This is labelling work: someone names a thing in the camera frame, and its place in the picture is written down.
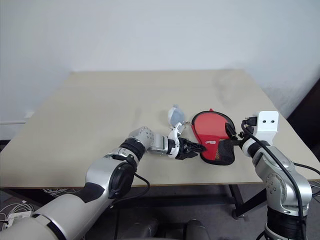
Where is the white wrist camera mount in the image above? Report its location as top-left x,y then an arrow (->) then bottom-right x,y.
252,110 -> 280,147
166,121 -> 186,160

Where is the black hanging cable loop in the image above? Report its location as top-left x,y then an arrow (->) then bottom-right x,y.
256,224 -> 270,240

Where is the grey white small pouch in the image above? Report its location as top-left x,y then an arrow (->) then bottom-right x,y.
167,104 -> 189,126

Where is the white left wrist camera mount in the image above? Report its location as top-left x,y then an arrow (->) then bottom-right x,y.
166,121 -> 186,160

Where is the red black paddle case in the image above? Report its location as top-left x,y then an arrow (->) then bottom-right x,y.
191,107 -> 237,167

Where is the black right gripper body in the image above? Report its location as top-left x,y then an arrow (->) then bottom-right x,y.
234,132 -> 247,148

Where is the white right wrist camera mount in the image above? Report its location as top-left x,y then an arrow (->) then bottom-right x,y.
252,110 -> 280,147

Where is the black metal table frame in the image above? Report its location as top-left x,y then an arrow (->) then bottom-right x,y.
0,183 -> 268,221

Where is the large black object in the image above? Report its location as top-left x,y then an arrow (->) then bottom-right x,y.
286,77 -> 320,153

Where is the white floor cable tangle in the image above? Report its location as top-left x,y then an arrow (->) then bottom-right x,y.
0,187 -> 83,230

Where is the dark grey rounded shape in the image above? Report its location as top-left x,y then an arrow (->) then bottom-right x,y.
183,219 -> 211,240
132,218 -> 166,240

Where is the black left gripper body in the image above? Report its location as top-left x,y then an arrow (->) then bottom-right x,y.
176,137 -> 193,161

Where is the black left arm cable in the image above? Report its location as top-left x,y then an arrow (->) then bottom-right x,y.
124,154 -> 151,208

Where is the white power strip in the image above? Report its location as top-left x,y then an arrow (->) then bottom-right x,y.
4,211 -> 33,226

